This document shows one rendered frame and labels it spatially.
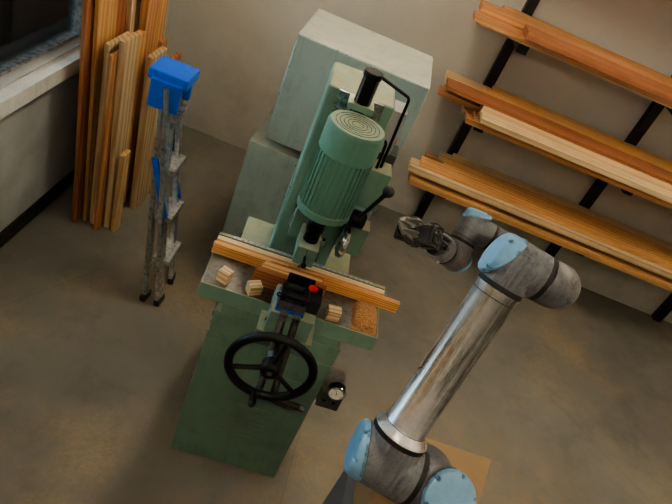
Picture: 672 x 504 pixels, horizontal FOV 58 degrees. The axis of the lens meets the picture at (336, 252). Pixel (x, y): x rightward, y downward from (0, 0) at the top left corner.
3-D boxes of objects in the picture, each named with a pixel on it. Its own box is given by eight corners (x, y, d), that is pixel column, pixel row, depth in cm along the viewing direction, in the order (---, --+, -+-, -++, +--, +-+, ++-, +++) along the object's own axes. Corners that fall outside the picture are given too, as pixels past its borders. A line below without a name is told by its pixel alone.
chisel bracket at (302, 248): (290, 265, 198) (297, 245, 193) (295, 240, 209) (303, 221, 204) (311, 272, 199) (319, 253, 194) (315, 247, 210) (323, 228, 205)
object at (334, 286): (211, 252, 202) (213, 243, 200) (212, 248, 204) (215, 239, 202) (395, 313, 212) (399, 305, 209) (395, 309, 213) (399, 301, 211)
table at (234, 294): (187, 314, 186) (191, 300, 182) (211, 256, 210) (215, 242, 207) (371, 372, 194) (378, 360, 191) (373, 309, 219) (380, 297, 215)
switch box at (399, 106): (372, 150, 206) (390, 108, 197) (373, 137, 215) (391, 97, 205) (389, 156, 207) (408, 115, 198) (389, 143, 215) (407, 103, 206)
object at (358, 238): (334, 249, 217) (345, 223, 211) (335, 238, 223) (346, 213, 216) (358, 257, 219) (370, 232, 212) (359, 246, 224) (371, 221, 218)
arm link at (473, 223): (493, 221, 206) (474, 252, 206) (464, 204, 205) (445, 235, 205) (502, 221, 197) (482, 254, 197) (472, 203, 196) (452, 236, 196)
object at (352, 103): (340, 122, 183) (361, 70, 173) (342, 111, 190) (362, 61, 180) (365, 131, 184) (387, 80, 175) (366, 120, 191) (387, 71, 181)
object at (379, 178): (353, 204, 208) (369, 168, 200) (354, 191, 215) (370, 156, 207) (375, 212, 209) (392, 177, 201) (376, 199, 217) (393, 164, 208)
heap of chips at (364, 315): (350, 328, 197) (354, 320, 195) (352, 300, 209) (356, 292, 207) (375, 336, 199) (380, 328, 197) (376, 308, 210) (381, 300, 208)
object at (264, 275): (250, 282, 198) (255, 268, 194) (250, 280, 199) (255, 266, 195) (318, 304, 201) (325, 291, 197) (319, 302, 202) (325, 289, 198)
